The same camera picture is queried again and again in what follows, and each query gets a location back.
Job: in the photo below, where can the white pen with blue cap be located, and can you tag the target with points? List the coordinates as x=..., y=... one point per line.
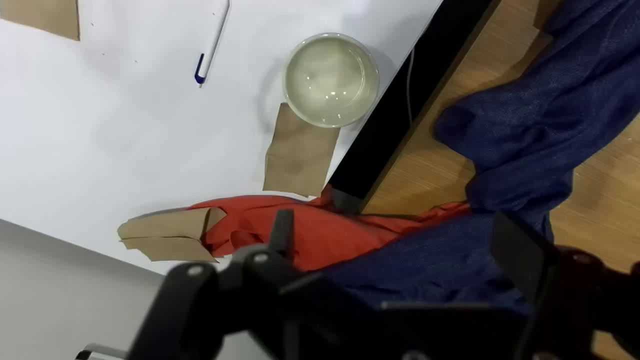
x=216, y=19

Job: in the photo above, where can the wooden side table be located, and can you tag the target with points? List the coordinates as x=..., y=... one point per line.
x=506, y=132

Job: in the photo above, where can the red cloth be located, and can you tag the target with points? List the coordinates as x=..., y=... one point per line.
x=322, y=237

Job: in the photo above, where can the brown paper piece by bowl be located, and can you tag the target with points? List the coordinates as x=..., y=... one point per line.
x=298, y=154

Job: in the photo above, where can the navy blue cloth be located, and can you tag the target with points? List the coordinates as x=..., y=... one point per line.
x=506, y=167

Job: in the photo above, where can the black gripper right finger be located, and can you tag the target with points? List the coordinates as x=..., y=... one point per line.
x=522, y=253

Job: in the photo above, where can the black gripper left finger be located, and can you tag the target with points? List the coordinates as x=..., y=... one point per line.
x=283, y=233

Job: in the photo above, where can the crumpled brown paper bag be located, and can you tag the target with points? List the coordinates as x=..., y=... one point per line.
x=171, y=234

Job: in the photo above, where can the brown paper square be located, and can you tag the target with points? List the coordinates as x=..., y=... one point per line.
x=54, y=17

